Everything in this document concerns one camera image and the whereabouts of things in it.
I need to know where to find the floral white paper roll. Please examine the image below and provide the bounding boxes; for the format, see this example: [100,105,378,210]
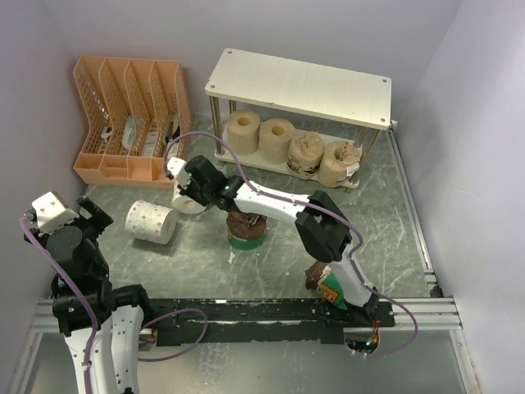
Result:
[171,184,206,214]
[125,200,177,245]

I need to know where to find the green brown roll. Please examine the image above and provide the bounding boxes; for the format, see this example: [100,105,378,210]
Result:
[304,261,348,310]
[226,212,267,250]

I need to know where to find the beige unwrapped paper roll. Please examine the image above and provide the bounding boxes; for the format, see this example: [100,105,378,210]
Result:
[258,118,296,164]
[227,109,260,156]

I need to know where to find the brown paper roll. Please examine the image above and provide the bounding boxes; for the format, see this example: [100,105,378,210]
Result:
[286,131,325,179]
[317,140,360,188]

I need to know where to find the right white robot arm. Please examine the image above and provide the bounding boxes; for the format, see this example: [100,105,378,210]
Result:
[167,155,379,327]

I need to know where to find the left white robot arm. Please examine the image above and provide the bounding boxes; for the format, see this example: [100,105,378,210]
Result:
[21,192,153,393]

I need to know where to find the white two-tier shelf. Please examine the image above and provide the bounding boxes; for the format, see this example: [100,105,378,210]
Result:
[204,48,392,163]

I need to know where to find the items in organizer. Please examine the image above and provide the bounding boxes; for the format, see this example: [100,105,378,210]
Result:
[98,113,180,158]

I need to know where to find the orange plastic file organizer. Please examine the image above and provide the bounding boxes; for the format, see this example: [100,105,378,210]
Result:
[73,56,193,189]

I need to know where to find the lying green brown wrapped roll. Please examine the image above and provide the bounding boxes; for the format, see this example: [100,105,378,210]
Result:
[304,261,348,310]

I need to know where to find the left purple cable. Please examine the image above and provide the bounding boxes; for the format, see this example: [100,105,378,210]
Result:
[19,213,209,394]

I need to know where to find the purple cable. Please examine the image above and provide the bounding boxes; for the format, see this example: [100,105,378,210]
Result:
[162,131,419,359]
[19,213,209,394]

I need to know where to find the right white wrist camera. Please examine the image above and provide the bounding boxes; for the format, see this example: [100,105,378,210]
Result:
[165,157,190,188]

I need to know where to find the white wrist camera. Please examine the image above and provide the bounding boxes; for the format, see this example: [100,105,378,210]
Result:
[165,157,190,188]
[32,191,80,234]

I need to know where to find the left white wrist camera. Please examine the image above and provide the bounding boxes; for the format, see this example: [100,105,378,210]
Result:
[32,191,80,234]

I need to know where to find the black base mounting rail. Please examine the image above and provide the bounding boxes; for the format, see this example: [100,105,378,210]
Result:
[144,298,395,346]

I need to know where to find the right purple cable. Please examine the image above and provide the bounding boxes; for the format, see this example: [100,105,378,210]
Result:
[162,131,419,359]

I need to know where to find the aluminium frame rail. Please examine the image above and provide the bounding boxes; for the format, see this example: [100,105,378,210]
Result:
[7,270,463,394]

